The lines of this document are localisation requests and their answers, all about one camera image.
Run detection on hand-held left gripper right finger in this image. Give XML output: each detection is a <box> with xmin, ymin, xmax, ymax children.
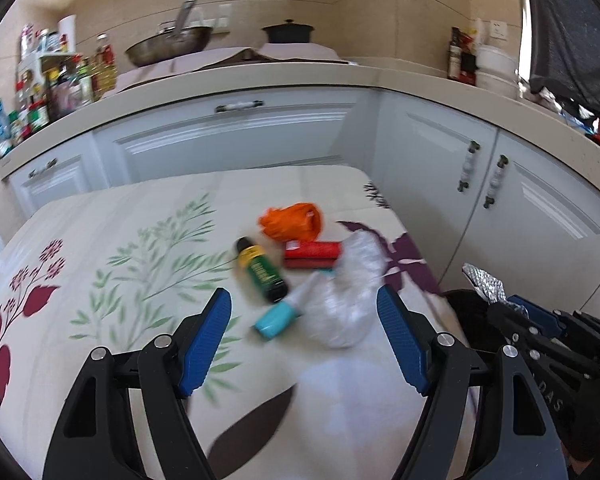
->
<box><xmin>376</xmin><ymin>285</ymin><xmax>570</xmax><ymax>480</ymax></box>

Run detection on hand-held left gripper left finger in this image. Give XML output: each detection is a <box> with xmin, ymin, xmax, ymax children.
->
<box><xmin>42</xmin><ymin>287</ymin><xmax>232</xmax><ymax>480</ymax></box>

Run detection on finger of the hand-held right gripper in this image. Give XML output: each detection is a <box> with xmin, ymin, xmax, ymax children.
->
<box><xmin>486</xmin><ymin>302</ymin><xmax>600</xmax><ymax>380</ymax></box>
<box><xmin>507</xmin><ymin>295</ymin><xmax>600</xmax><ymax>361</ymax></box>

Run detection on black waste bin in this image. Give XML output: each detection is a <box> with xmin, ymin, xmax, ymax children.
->
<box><xmin>437</xmin><ymin>287</ymin><xmax>506</xmax><ymax>356</ymax></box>

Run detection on foil blister pack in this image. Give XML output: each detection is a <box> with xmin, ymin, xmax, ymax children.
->
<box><xmin>461</xmin><ymin>262</ymin><xmax>508</xmax><ymax>306</ymax></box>

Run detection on clear plastic bag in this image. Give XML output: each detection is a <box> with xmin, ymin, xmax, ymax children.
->
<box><xmin>300</xmin><ymin>230</ymin><xmax>388</xmax><ymax>350</ymax></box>

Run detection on light blue tube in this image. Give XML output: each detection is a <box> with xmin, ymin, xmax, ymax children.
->
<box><xmin>252</xmin><ymin>269</ymin><xmax>337</xmax><ymax>342</ymax></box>

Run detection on green bottle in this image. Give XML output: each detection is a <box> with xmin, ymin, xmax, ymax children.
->
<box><xmin>235</xmin><ymin>236</ymin><xmax>290</xmax><ymax>305</ymax></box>

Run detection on red black box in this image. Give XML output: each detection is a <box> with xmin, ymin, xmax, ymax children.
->
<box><xmin>283</xmin><ymin>240</ymin><xmax>342</xmax><ymax>270</ymax></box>

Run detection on orange plastic bag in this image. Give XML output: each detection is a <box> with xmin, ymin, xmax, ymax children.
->
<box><xmin>258</xmin><ymin>202</ymin><xmax>325</xmax><ymax>243</ymax></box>

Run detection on floral tablecloth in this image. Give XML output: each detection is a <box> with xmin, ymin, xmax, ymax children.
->
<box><xmin>0</xmin><ymin>164</ymin><xmax>481</xmax><ymax>480</ymax></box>

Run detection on pile of mixed packaging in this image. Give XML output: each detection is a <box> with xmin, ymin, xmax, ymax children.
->
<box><xmin>527</xmin><ymin>87</ymin><xmax>600</xmax><ymax>146</ymax></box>

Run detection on white lidded container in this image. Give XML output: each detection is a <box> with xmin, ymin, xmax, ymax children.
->
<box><xmin>475</xmin><ymin>71</ymin><xmax>520</xmax><ymax>97</ymax></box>
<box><xmin>476</xmin><ymin>45</ymin><xmax>518</xmax><ymax>73</ymax></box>

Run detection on red seasoning packets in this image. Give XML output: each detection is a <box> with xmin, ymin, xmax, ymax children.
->
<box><xmin>457</xmin><ymin>30</ymin><xmax>478</xmax><ymax>85</ymax></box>

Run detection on beige stone countertop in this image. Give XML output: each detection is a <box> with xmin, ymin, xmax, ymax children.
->
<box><xmin>0</xmin><ymin>57</ymin><xmax>600</xmax><ymax>206</ymax></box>

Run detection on dark olive oil bottle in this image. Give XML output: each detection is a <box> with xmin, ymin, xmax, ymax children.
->
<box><xmin>447</xmin><ymin>26</ymin><xmax>463</xmax><ymax>80</ymax></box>

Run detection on pink stove cloth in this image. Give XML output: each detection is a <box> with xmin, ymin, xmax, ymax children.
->
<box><xmin>257</xmin><ymin>41</ymin><xmax>353</xmax><ymax>63</ymax></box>
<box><xmin>102</xmin><ymin>47</ymin><xmax>253</xmax><ymax>98</ymax></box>

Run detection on dark curtain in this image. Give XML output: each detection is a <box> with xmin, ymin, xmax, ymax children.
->
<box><xmin>522</xmin><ymin>0</ymin><xmax>600</xmax><ymax>121</ymax></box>

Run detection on yellow cooking oil bottle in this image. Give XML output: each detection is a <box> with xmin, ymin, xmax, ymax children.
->
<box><xmin>92</xmin><ymin>34</ymin><xmax>118</xmax><ymax>101</ymax></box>

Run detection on white plastic bag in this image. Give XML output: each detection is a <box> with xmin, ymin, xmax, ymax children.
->
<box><xmin>467</xmin><ymin>17</ymin><xmax>486</xmax><ymax>48</ymax></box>

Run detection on group of condiment bottles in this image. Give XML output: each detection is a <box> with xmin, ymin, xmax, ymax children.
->
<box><xmin>12</xmin><ymin>22</ymin><xmax>118</xmax><ymax>143</ymax></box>

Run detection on steel wok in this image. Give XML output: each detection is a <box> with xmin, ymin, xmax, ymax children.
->
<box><xmin>125</xmin><ymin>25</ymin><xmax>214</xmax><ymax>67</ymax></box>

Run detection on black lidded pot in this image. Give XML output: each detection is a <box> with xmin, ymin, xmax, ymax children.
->
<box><xmin>261</xmin><ymin>19</ymin><xmax>315</xmax><ymax>44</ymax></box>

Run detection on white spice rack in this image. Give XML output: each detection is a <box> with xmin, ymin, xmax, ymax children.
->
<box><xmin>17</xmin><ymin>52</ymin><xmax>78</xmax><ymax>111</ymax></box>

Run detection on steel spatula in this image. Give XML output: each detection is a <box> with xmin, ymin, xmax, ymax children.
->
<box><xmin>172</xmin><ymin>0</ymin><xmax>198</xmax><ymax>36</ymax></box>

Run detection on paper towel roll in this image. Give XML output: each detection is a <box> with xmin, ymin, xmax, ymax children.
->
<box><xmin>57</xmin><ymin>14</ymin><xmax>77</xmax><ymax>53</ymax></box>

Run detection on white cabinet door handle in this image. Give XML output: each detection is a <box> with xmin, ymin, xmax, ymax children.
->
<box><xmin>484</xmin><ymin>155</ymin><xmax>509</xmax><ymax>209</ymax></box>
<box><xmin>457</xmin><ymin>141</ymin><xmax>481</xmax><ymax>193</ymax></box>

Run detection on small cabinet handle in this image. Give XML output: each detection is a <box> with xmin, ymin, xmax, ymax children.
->
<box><xmin>28</xmin><ymin>158</ymin><xmax>58</xmax><ymax>178</ymax></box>

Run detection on long drawer handle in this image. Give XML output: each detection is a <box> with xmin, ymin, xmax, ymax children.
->
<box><xmin>215</xmin><ymin>101</ymin><xmax>263</xmax><ymax>113</ymax></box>

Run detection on white double wall socket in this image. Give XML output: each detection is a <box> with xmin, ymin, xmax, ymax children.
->
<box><xmin>190</xmin><ymin>4</ymin><xmax>231</xmax><ymax>28</ymax></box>

